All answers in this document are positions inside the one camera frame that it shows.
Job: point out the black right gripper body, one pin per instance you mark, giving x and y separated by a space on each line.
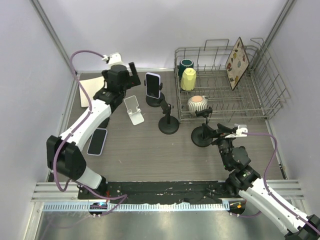
225 145

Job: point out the grey wire dish rack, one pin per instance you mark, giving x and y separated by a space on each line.
260 93

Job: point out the floral square plate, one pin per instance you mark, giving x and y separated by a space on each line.
237 63

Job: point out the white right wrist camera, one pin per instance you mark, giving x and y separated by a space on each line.
238 131

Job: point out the black round-base phone stand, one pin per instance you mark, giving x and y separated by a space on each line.
168 124

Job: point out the dark green mug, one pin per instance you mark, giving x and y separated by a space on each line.
186 65

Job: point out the white slotted cable duct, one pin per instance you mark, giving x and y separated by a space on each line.
82 206

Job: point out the striped white ceramic bowl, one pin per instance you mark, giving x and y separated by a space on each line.
197 103

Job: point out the white folding phone stand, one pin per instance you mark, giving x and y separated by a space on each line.
133 110

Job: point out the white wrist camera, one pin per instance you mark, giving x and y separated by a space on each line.
238 131
113 59

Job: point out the white square plate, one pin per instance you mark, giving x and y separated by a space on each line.
91 86

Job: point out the yellow faceted cup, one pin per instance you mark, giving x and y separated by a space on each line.
188 79

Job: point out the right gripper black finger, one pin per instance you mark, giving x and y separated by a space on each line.
224 131
208 134

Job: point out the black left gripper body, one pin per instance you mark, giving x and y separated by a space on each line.
128 85

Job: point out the black phone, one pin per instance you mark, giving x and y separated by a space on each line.
105 123

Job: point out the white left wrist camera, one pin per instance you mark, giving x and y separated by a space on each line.
113 59

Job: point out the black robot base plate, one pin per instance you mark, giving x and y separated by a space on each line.
171 192

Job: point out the lilac-case phone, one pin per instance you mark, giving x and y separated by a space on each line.
152 83
97 142

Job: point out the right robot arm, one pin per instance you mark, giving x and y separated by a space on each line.
247 183

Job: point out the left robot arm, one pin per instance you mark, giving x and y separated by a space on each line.
64 152

